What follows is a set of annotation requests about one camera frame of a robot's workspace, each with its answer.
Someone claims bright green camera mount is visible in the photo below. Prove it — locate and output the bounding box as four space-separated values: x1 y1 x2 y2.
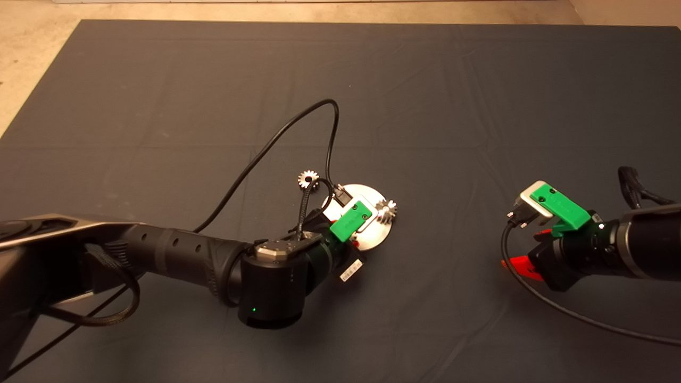
329 201 373 243
530 181 592 238

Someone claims small silver camera box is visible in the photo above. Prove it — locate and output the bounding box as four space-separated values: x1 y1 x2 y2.
348 194 380 233
506 180 554 229

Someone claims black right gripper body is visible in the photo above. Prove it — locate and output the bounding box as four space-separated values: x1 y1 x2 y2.
528 219 606 292

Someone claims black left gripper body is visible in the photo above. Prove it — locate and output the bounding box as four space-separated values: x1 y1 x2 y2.
319 237 368 284

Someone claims dark grey table cloth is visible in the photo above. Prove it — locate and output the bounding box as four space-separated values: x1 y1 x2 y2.
0 19 681 383

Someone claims black braided cable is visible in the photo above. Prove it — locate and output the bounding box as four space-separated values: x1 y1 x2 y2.
294 178 337 241
618 166 676 209

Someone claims round metal carrier plate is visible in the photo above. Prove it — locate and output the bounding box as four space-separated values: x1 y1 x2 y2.
321 184 395 251

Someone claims black camera cable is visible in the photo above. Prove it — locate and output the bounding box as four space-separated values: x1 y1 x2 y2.
0 98 351 381
500 219 681 347

